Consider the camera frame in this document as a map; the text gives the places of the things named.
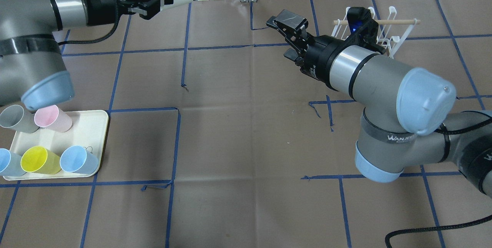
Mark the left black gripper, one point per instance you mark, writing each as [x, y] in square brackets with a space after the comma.
[101, 3]

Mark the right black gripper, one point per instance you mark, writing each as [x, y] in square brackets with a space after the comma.
[317, 59]

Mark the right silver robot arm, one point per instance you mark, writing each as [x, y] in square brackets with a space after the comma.
[406, 120]

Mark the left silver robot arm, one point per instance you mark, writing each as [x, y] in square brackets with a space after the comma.
[32, 67]

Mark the pink plastic cup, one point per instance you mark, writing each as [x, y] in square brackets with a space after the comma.
[53, 118]

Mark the light blue cup near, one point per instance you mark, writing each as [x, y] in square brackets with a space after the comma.
[78, 160]

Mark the light blue cup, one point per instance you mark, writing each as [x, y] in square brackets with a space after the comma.
[10, 163]
[78, 160]

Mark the grey plastic cup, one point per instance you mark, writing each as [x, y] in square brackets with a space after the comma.
[17, 118]

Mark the yellow plastic cup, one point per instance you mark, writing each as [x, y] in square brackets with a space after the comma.
[40, 160]

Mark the light blue cup far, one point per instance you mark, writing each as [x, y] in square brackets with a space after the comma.
[10, 163]

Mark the cream plastic tray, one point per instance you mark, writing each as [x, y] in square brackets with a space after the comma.
[88, 130]

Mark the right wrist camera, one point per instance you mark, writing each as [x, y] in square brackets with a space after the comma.
[363, 29]

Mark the white wire cup rack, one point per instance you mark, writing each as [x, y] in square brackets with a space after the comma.
[391, 33]

